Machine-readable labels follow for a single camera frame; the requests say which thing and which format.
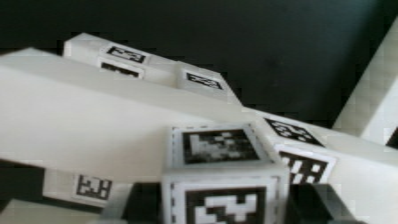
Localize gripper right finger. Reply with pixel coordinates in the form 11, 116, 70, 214
286, 184, 368, 224

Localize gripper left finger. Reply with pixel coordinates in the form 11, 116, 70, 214
87, 181, 166, 224

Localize white chair leg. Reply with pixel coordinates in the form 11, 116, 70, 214
276, 144, 336, 184
162, 123, 288, 224

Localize white chair back part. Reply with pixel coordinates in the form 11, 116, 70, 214
0, 34, 398, 224

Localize white U-shaped fence frame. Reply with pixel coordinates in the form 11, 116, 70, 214
333, 17, 398, 145

